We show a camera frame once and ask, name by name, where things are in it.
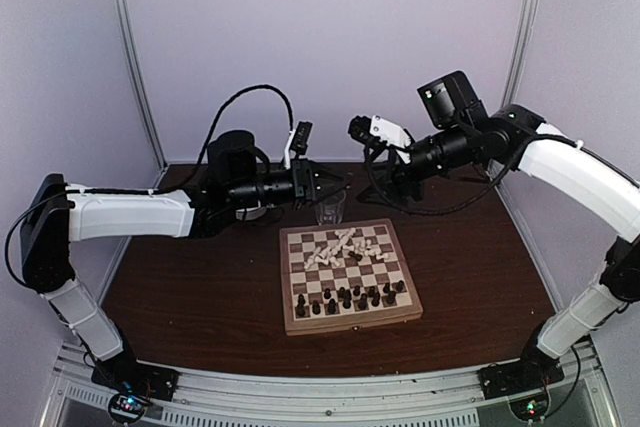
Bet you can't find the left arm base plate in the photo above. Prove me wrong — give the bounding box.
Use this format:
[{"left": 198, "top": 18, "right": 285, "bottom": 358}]
[{"left": 91, "top": 364, "right": 179, "bottom": 401}]

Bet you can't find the pile of white chess pieces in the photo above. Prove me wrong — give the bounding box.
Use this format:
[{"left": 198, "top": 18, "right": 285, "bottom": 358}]
[{"left": 302, "top": 227, "right": 394, "bottom": 271}]

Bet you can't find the clear drinking glass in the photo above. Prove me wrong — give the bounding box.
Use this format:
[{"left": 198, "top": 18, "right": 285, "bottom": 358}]
[{"left": 315, "top": 190, "right": 346, "bottom": 225}]

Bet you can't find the dark chess piece twelfth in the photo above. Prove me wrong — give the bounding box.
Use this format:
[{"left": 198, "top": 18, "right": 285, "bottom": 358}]
[{"left": 371, "top": 293, "right": 381, "bottom": 307}]

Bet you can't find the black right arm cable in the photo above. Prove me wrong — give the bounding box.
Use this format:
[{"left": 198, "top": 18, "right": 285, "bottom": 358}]
[{"left": 364, "top": 131, "right": 551, "bottom": 216}]

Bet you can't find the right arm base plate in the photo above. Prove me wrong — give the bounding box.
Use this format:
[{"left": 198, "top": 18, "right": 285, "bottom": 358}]
[{"left": 478, "top": 360, "right": 565, "bottom": 400}]

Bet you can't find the white scalloped bowl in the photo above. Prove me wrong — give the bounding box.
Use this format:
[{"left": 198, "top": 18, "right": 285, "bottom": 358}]
[{"left": 236, "top": 207, "right": 267, "bottom": 222}]

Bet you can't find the aluminium frame post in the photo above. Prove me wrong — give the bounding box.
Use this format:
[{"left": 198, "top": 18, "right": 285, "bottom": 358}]
[
  {"left": 114, "top": 0, "right": 168, "bottom": 171},
  {"left": 500, "top": 0, "right": 540, "bottom": 107}
]

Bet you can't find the aluminium front rail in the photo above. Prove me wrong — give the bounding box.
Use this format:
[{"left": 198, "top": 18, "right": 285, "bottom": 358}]
[{"left": 42, "top": 336, "right": 609, "bottom": 427}]

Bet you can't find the dark chess piece corner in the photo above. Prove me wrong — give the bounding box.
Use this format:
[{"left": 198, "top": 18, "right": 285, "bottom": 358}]
[{"left": 295, "top": 294, "right": 306, "bottom": 318}]

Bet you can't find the aluminium frame post right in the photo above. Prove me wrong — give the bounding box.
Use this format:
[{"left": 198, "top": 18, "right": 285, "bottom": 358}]
[{"left": 500, "top": 0, "right": 540, "bottom": 107}]

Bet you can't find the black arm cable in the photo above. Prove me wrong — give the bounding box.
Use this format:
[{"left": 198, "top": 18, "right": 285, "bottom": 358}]
[
  {"left": 4, "top": 85, "right": 296, "bottom": 293},
  {"left": 364, "top": 131, "right": 551, "bottom": 216}
]

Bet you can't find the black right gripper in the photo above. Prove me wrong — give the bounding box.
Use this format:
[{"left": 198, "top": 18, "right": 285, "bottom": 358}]
[{"left": 357, "top": 121, "right": 476, "bottom": 209}]

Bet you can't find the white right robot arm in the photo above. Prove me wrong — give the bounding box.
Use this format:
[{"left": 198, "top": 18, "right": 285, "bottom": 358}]
[{"left": 348, "top": 71, "right": 639, "bottom": 389}]

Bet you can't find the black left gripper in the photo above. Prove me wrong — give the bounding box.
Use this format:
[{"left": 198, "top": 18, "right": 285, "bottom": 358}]
[{"left": 228, "top": 158, "right": 353, "bottom": 210}]

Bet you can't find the aluminium frame post left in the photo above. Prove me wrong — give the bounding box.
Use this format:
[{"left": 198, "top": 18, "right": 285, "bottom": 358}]
[{"left": 114, "top": 0, "right": 168, "bottom": 171}]

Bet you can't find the pile of dark chess pieces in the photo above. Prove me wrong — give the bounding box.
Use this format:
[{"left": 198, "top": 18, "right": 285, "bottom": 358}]
[{"left": 349, "top": 251, "right": 363, "bottom": 261}]

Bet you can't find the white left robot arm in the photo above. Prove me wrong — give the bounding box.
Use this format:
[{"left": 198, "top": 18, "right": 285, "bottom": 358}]
[{"left": 20, "top": 130, "right": 348, "bottom": 391}]

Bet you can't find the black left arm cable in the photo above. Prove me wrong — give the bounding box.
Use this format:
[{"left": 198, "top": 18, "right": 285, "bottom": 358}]
[{"left": 4, "top": 85, "right": 296, "bottom": 293}]

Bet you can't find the wooden chess board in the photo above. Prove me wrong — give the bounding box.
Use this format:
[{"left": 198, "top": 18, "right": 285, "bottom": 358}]
[{"left": 279, "top": 219, "right": 423, "bottom": 336}]

